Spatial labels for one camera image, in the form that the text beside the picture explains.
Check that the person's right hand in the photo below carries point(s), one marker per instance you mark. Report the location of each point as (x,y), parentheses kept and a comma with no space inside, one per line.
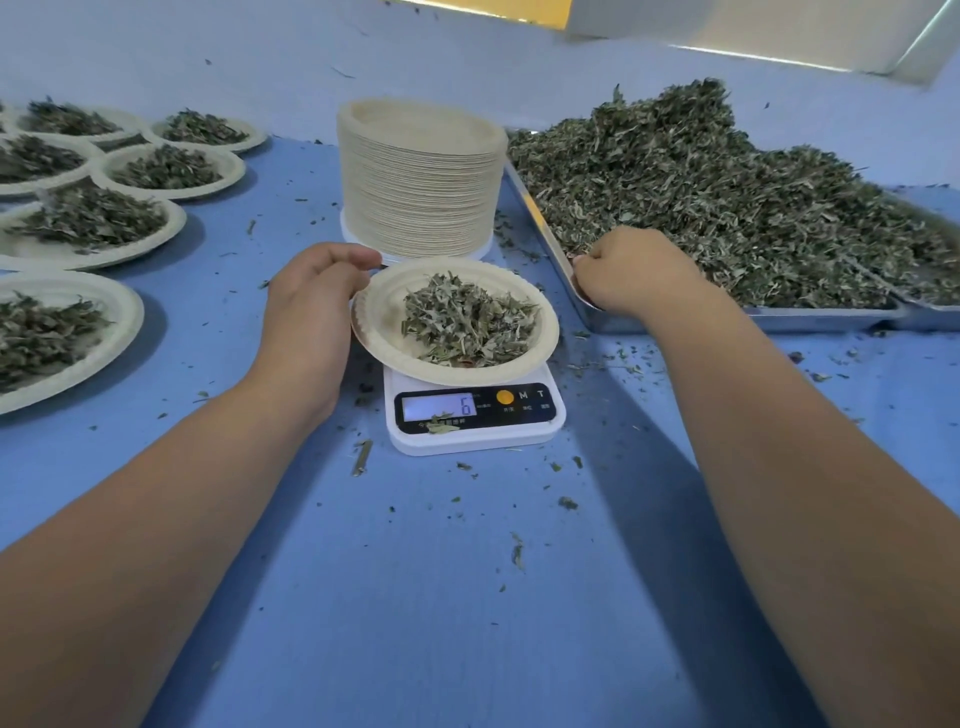
(645,274)

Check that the person's left hand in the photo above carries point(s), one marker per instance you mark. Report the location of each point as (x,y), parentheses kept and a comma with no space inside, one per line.
(304,330)

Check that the person's left thumb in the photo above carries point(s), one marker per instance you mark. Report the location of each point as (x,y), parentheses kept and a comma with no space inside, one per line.
(337,255)

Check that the person's right fingers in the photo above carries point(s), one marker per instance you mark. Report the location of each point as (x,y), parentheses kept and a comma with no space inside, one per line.
(586,279)

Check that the single cream paper plate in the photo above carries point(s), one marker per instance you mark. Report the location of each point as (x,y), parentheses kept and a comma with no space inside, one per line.
(382,315)

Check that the person's left forearm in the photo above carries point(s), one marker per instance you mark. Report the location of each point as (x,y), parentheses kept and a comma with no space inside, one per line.
(142,547)

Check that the person's right forearm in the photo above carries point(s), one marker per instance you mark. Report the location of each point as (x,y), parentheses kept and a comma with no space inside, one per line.
(795,510)

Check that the tall stack of empty plates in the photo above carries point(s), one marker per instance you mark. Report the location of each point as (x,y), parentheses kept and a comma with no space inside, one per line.
(420,180)

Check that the dried green herb portion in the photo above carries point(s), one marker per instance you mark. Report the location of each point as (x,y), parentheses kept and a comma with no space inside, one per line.
(469,322)

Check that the big pile of dried herbs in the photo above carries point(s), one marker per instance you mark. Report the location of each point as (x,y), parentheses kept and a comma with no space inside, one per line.
(735,202)

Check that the white digital kitchen scale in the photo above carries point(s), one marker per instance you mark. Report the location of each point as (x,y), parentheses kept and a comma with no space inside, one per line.
(480,431)

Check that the loose dried herb stem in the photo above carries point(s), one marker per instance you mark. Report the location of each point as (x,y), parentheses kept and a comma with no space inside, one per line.
(362,457)

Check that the group of herb-filled paper dishes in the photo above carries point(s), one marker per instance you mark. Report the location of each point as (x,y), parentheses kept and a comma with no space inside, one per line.
(120,300)

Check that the large steel tray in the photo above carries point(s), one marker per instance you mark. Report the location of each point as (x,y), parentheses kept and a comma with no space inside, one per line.
(817,319)

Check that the blue table cover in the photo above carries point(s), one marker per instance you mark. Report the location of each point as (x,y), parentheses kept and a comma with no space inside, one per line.
(450,600)

